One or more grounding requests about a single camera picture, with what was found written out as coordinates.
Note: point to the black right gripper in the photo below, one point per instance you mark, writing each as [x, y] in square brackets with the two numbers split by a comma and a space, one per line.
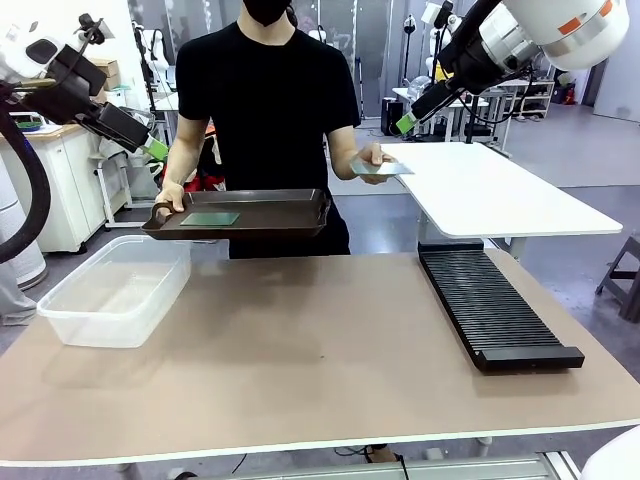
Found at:
[440, 97]

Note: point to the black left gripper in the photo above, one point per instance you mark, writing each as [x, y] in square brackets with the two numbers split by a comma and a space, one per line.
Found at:
[117, 125]

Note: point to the green PCB board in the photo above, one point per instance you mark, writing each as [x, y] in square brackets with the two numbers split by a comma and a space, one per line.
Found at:
[210, 219]
[387, 169]

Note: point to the dark brown serving tray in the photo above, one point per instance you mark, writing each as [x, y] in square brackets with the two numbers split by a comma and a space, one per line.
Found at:
[250, 220]

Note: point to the person's left forearm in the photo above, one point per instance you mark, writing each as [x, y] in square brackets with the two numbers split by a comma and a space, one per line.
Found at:
[345, 150]

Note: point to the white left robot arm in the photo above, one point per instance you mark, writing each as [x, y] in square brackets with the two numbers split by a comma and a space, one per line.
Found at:
[17, 55]

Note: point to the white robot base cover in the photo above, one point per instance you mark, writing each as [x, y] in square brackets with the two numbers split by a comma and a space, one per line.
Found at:
[615, 455]

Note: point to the person's right forearm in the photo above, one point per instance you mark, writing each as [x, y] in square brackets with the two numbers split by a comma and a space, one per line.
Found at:
[185, 150]

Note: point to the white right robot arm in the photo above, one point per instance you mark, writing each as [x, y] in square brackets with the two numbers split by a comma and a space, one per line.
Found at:
[560, 30]

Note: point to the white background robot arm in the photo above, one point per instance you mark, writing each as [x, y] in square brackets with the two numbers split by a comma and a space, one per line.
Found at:
[156, 47]

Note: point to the person's left hand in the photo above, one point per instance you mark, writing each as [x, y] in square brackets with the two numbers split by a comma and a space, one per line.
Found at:
[372, 160]

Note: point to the person's right hand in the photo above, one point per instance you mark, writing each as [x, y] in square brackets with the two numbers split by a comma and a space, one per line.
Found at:
[170, 197]

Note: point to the black computer tower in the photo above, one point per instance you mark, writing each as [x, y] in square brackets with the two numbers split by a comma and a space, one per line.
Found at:
[391, 116]

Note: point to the white background workbench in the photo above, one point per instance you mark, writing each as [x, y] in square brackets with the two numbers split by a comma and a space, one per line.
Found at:
[450, 107]

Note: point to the red cloth bag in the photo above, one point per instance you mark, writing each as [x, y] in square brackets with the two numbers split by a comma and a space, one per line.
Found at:
[205, 180]

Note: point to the brown cardboard box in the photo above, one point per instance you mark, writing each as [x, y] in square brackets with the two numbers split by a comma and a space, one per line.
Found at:
[107, 72]

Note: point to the white wheeled cabinet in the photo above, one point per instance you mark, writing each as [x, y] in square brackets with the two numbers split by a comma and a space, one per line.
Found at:
[65, 190]

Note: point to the black lamp on stand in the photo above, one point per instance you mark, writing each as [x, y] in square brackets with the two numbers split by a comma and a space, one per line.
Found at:
[411, 22]

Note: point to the white side table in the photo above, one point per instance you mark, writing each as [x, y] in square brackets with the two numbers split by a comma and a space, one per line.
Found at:
[490, 190]

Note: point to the person's black T-shirt torso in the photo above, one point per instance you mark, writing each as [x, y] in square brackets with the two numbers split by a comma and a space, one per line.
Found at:
[265, 110]

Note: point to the green round dish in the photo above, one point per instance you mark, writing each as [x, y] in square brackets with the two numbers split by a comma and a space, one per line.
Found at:
[25, 123]

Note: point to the clear plastic storage box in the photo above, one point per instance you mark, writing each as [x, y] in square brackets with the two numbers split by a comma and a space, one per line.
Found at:
[115, 295]

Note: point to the red fire extinguisher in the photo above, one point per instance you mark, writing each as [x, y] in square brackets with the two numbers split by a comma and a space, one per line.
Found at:
[570, 92]

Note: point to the white cylindrical air purifier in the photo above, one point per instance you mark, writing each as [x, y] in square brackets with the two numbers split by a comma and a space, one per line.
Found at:
[17, 250]

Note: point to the black face mask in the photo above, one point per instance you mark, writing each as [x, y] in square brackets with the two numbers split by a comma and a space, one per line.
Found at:
[264, 11]

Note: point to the black slotted PCB rack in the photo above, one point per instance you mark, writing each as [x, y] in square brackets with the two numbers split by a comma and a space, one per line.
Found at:
[492, 310]

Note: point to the dark grey step stool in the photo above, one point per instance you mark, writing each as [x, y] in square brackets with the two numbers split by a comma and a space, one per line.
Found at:
[622, 275]

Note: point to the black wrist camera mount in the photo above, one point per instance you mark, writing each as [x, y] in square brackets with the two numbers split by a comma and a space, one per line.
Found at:
[70, 85]

